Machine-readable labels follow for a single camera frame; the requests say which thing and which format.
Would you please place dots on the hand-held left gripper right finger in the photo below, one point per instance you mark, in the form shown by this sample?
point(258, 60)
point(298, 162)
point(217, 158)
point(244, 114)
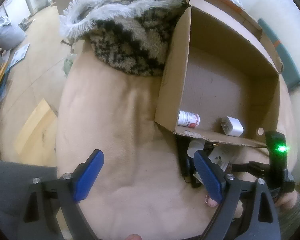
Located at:
point(207, 176)

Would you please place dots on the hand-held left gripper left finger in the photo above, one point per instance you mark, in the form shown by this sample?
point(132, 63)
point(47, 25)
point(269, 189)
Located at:
point(88, 175)

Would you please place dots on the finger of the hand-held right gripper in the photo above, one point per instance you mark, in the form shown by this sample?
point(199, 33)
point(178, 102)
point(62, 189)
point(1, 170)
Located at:
point(252, 167)

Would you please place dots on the white remote control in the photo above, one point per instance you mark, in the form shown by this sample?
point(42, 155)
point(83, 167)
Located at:
point(221, 158)

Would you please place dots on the black flashlight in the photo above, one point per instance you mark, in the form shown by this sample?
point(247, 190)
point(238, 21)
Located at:
point(185, 160)

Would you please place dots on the white rounded capsule case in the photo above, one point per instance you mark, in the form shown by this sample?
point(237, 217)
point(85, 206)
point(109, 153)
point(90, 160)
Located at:
point(195, 148)

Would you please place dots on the white charger plug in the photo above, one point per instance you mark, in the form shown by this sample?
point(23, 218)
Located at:
point(232, 126)

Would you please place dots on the white pill bottle red label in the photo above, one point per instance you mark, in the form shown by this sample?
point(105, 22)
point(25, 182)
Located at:
point(188, 119)

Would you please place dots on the cardboard box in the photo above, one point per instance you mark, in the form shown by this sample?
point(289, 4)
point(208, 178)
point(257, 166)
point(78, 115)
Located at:
point(215, 85)

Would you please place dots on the person's right forearm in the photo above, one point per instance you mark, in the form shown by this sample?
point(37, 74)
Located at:
point(296, 220)

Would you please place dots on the person's right hand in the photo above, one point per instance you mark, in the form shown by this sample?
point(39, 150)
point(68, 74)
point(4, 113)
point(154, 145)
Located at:
point(287, 200)

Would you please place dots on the beige blanket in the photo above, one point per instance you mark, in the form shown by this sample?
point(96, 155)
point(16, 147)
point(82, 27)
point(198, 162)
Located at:
point(120, 140)

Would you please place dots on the wooden board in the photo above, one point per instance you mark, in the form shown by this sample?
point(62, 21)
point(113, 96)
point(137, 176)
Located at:
point(36, 126)

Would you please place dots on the person's grey trouser leg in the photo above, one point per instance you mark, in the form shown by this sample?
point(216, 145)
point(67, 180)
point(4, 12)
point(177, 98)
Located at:
point(11, 190)

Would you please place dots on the pale green cloth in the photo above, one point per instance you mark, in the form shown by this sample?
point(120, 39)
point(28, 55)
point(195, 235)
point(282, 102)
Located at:
point(68, 64)

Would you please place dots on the papers on floor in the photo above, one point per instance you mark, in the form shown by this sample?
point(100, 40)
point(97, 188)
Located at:
point(18, 55)

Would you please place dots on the leopard print fluffy blanket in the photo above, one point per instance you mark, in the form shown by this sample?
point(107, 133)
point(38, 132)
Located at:
point(130, 37)

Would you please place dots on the grey stuffed bag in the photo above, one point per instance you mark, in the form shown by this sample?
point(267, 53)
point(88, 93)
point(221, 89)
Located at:
point(6, 33)

